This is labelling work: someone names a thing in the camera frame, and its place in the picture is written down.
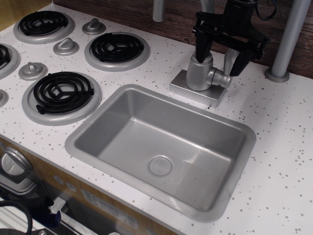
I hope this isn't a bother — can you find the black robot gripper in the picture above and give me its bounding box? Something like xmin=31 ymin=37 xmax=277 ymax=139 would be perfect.
xmin=193 ymin=0 xmax=270 ymax=77

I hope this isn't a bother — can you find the silver faucet lever handle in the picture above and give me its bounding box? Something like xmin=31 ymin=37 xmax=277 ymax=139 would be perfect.
xmin=206 ymin=48 xmax=239 ymax=88

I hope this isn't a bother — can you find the silver faucet base block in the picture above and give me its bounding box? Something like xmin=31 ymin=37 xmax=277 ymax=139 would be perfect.
xmin=169 ymin=53 xmax=227 ymax=108

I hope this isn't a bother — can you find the grey support pole right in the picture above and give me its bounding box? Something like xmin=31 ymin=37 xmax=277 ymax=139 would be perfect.
xmin=265 ymin=0 xmax=311 ymax=83

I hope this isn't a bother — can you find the back right stove burner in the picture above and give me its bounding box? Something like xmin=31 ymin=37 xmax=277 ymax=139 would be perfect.
xmin=85 ymin=32 xmax=150 ymax=72

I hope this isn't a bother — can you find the grey plastic sink basin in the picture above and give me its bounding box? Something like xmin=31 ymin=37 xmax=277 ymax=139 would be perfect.
xmin=65 ymin=84 xmax=256 ymax=222

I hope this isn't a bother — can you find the silver stove knob back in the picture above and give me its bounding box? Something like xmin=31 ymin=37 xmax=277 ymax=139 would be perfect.
xmin=82 ymin=18 xmax=106 ymax=35

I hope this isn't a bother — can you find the silver stove knob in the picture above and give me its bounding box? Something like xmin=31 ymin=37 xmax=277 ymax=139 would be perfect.
xmin=19 ymin=62 xmax=48 ymax=81
xmin=82 ymin=18 xmax=106 ymax=35
xmin=53 ymin=38 xmax=79 ymax=56

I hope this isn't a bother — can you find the silver stove knob middle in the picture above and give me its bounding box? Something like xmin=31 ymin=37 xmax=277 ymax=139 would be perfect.
xmin=53 ymin=38 xmax=79 ymax=56

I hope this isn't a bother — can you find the front right stove burner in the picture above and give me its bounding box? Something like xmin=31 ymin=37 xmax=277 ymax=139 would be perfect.
xmin=22 ymin=71 xmax=102 ymax=126

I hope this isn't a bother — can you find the back left stove burner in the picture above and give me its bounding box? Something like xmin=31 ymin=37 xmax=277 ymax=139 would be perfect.
xmin=13 ymin=11 xmax=75 ymax=45

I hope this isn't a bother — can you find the silver stove knob front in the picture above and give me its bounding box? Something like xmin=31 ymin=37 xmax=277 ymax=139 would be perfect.
xmin=19 ymin=62 xmax=48 ymax=81

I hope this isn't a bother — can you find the left edge stove burner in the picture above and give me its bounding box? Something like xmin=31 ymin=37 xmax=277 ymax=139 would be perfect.
xmin=0 ymin=44 xmax=20 ymax=79

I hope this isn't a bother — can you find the silver stove knob left edge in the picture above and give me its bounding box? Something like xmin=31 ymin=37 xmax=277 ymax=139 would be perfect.
xmin=0 ymin=90 xmax=8 ymax=107

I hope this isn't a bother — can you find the silver oven dial knob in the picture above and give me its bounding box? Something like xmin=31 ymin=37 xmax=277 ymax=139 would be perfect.
xmin=0 ymin=146 xmax=32 ymax=183

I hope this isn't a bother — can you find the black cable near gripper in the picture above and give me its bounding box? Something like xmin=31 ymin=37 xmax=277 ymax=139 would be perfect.
xmin=254 ymin=0 xmax=278 ymax=22

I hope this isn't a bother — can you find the black cable bottom left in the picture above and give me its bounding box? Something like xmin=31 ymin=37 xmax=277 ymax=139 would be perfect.
xmin=0 ymin=199 xmax=34 ymax=232

